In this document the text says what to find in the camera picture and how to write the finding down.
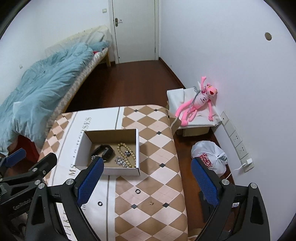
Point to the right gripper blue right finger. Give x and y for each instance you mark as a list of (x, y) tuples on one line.
[(239, 212)]

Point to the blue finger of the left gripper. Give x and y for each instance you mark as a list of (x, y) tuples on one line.
[(37, 172), (12, 159)]

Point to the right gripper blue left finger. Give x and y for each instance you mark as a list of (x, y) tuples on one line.
[(44, 222)]

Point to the black smart band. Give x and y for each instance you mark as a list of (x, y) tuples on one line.
[(104, 151)]

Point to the silver charm brooch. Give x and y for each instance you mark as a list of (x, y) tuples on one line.
[(127, 153)]

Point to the blue duvet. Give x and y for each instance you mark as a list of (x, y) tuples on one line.
[(28, 108)]

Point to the white cardboard box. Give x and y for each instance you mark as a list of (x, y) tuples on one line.
[(119, 150)]

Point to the white plastic bag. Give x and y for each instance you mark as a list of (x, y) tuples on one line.
[(211, 155)]

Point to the bed with patterned mattress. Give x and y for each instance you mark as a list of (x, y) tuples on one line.
[(100, 51)]

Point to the checkered tablecloth with text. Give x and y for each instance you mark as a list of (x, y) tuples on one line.
[(140, 195)]

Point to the white cloth covered box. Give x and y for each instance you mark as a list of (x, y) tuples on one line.
[(198, 124)]

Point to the pink panther plush toy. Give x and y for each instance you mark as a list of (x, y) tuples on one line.
[(190, 108)]

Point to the white pillow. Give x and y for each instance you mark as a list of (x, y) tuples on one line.
[(90, 37)]

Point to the white door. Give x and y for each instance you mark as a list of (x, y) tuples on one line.
[(135, 30)]

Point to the white charger with cable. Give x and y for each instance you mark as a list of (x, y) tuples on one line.
[(245, 164)]

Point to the white wall socket strip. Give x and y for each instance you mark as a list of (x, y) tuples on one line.
[(236, 141)]

